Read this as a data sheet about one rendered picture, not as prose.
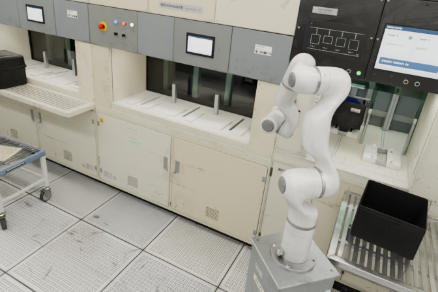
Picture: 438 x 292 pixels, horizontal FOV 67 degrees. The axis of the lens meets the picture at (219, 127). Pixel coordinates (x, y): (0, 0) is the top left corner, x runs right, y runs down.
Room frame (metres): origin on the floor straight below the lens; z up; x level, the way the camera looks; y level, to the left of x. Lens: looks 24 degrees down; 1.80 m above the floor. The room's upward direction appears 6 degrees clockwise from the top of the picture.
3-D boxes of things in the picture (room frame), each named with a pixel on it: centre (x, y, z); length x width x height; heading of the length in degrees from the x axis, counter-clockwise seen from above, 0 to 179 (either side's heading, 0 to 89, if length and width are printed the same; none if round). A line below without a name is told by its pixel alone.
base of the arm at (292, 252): (1.09, -0.37, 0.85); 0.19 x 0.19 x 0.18
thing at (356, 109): (2.28, -0.92, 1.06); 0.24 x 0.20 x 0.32; 66
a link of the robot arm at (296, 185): (1.08, -0.34, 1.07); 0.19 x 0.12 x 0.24; 106
